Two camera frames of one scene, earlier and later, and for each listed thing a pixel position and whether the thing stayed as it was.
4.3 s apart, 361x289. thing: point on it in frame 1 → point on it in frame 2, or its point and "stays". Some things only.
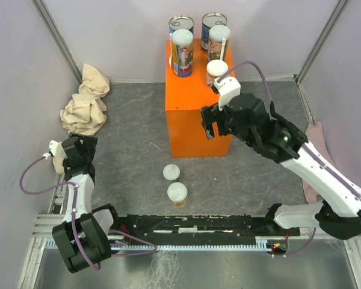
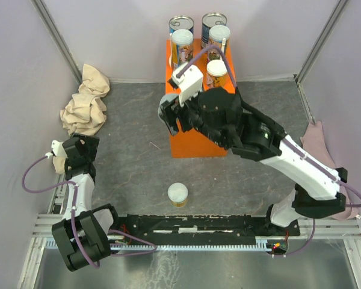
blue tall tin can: [180, 22] stays
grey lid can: [171, 173] → [166, 106]
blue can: [209, 20] stays
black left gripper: [88, 143] stays
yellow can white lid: [177, 194] stays
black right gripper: [212, 114] → [181, 112]
